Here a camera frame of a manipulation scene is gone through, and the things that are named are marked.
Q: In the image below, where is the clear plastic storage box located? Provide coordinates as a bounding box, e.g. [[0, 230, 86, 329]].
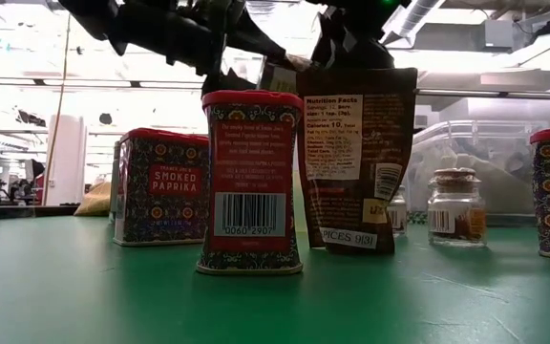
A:
[[406, 118, 550, 216]]

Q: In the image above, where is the white cylindrical pillar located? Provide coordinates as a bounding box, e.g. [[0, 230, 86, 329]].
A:
[[44, 113, 89, 207]]

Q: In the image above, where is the grey cloth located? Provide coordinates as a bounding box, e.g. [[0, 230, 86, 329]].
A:
[[427, 142, 534, 211]]

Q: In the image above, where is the brown taco seasoning pouch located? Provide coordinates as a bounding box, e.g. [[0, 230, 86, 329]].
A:
[[295, 67, 419, 256]]

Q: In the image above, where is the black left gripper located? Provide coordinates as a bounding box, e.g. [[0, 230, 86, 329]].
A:
[[201, 0, 312, 96]]

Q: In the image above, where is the orange yellow cord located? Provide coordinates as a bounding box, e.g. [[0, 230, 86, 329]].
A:
[[40, 12, 73, 207]]

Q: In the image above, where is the yellow green plastic bin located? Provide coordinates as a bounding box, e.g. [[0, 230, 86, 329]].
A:
[[292, 170, 310, 235]]

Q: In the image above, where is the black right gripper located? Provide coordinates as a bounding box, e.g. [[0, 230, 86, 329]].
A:
[[310, 9, 395, 69]]

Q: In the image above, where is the silver horizontal rail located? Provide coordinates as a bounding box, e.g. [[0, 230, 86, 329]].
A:
[[412, 87, 550, 102]]

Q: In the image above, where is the silver ventilation duct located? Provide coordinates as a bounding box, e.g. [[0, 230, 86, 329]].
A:
[[378, 0, 448, 49]]

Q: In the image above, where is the small glass jar cork lid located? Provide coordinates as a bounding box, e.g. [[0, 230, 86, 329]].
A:
[[426, 166, 489, 248], [388, 184, 409, 237]]

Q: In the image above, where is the yellow checked cloth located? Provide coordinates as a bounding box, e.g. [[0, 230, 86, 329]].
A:
[[73, 180, 113, 218]]

